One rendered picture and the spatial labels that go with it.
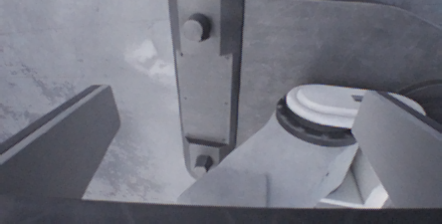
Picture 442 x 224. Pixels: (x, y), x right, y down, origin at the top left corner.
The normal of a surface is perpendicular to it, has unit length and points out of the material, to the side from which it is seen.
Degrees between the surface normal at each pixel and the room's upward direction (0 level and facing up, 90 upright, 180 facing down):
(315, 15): 0
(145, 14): 0
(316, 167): 90
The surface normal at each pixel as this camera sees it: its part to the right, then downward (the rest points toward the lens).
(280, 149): 0.01, -0.86
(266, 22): -0.23, 0.50
